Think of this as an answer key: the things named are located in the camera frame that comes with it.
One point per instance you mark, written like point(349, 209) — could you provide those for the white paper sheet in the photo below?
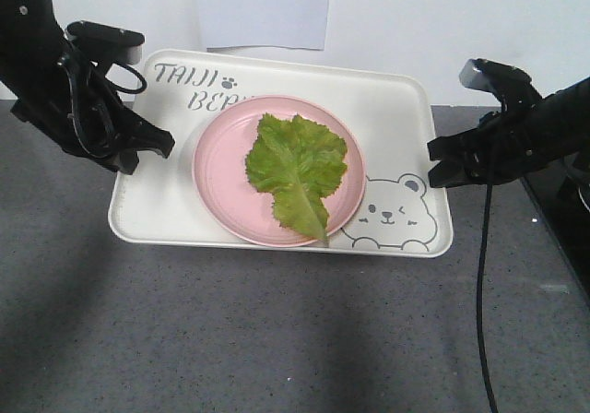
point(292, 24)

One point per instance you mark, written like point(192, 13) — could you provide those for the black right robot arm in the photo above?
point(565, 119)

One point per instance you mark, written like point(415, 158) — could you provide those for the green lettuce leaf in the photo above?
point(300, 163)

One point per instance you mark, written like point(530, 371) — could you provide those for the pink round plate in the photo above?
point(221, 181)

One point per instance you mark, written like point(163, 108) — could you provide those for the cream bear serving tray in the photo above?
point(388, 115)

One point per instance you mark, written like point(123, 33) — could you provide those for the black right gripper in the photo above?
point(504, 146)

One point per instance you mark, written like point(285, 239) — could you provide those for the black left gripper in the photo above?
point(68, 97)

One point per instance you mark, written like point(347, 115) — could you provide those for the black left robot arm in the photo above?
point(31, 26)

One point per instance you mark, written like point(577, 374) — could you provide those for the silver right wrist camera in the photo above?
point(480, 74)

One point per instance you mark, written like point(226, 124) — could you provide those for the black gas stove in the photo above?
point(561, 195)

